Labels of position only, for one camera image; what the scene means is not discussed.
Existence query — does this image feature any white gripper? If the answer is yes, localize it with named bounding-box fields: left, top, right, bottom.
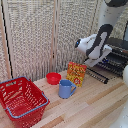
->
left=83, top=47, right=113, bottom=68

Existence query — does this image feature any black oven door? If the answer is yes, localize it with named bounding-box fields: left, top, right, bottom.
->
left=85, top=67, right=110, bottom=85

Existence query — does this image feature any black silver toaster oven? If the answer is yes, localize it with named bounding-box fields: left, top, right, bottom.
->
left=98, top=36, right=128, bottom=78

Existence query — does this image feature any orange yellow food box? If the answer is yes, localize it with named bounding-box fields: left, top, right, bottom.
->
left=65, top=61, right=88, bottom=88

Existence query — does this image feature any blue mug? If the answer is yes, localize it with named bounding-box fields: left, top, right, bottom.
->
left=58, top=78, right=78, bottom=100

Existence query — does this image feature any red bowl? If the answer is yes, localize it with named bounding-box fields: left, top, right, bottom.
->
left=45, top=72, right=63, bottom=86

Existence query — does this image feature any woven folding screen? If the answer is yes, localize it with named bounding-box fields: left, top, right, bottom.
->
left=0, top=0, right=128, bottom=83

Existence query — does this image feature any red plastic shopping basket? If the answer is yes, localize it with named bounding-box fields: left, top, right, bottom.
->
left=0, top=75, right=50, bottom=128

